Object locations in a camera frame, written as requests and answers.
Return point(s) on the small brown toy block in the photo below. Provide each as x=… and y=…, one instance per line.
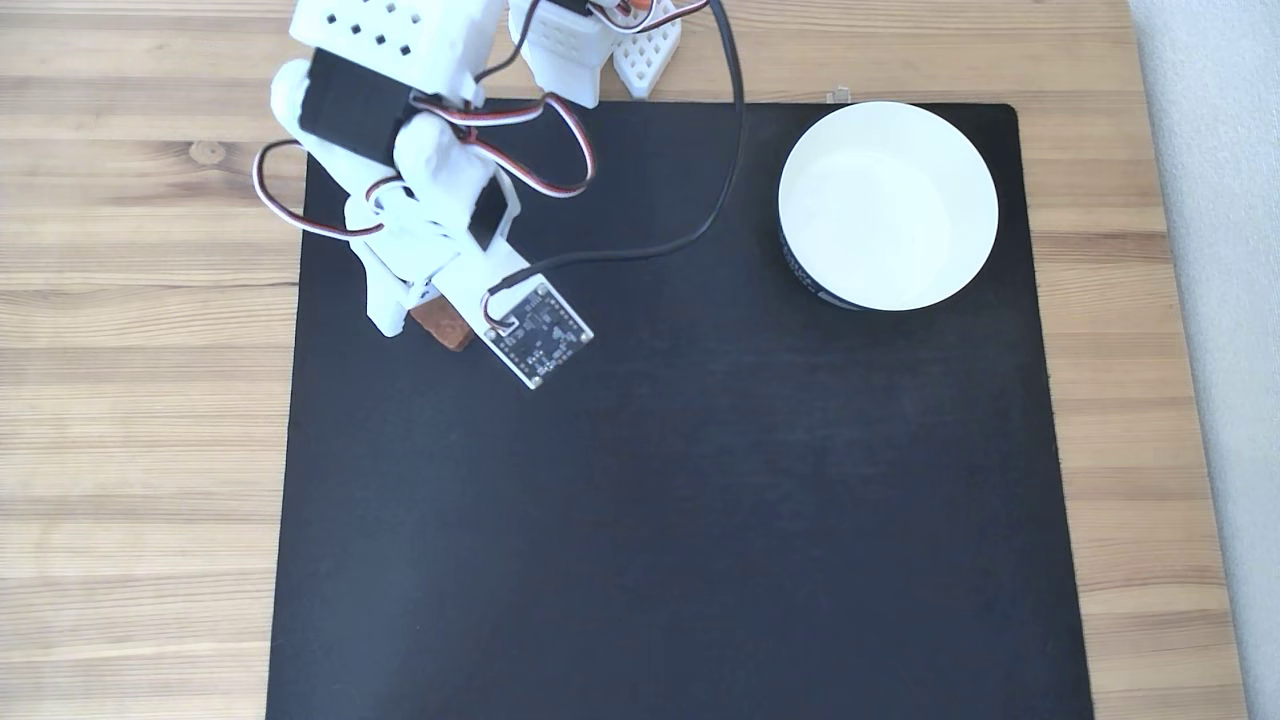
x=445, y=328

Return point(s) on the black fabric mat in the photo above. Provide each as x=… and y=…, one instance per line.
x=650, y=480

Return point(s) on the white perforated printed block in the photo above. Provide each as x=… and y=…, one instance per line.
x=648, y=50

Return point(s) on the small clear plastic clip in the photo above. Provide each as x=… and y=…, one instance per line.
x=839, y=95

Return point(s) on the white bowl with black band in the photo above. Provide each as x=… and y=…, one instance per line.
x=885, y=205

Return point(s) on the bare camera circuit board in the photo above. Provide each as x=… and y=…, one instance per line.
x=538, y=335

